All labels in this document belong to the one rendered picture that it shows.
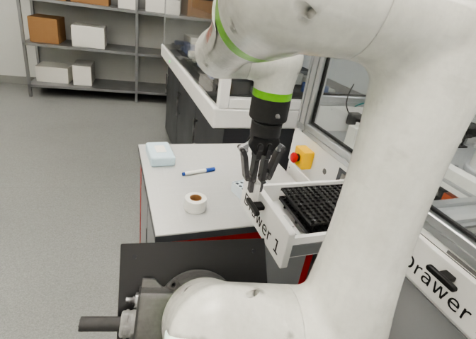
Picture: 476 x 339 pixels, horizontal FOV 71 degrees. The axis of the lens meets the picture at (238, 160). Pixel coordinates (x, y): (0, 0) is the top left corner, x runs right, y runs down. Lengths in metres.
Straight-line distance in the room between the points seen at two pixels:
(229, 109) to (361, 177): 1.29
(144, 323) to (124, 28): 4.50
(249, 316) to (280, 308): 0.04
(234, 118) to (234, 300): 1.31
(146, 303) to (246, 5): 0.46
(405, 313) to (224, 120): 1.08
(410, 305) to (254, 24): 0.87
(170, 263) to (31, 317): 1.29
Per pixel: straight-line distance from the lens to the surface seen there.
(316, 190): 1.04
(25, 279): 2.05
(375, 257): 0.41
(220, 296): 0.42
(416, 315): 1.04
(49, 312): 1.87
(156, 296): 0.59
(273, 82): 0.74
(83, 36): 4.49
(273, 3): 0.29
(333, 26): 0.31
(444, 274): 0.89
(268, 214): 0.87
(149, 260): 0.65
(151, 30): 4.89
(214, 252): 0.66
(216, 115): 1.62
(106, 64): 4.99
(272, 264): 1.24
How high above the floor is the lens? 1.39
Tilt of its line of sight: 26 degrees down
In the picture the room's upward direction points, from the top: 9 degrees clockwise
